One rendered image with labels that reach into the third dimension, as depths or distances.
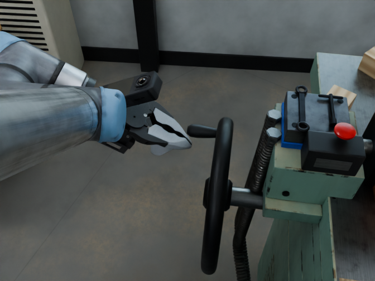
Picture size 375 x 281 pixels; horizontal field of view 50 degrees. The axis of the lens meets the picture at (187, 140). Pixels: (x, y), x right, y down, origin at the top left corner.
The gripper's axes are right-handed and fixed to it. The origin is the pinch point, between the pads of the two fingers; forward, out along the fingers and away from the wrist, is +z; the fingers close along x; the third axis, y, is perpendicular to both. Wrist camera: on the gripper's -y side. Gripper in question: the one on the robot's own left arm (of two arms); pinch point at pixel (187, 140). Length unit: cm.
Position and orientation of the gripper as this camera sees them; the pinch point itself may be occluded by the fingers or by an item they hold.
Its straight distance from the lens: 71.9
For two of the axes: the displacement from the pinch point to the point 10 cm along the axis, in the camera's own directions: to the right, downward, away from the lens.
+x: -1.5, 7.5, -6.4
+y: -5.1, 5.0, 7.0
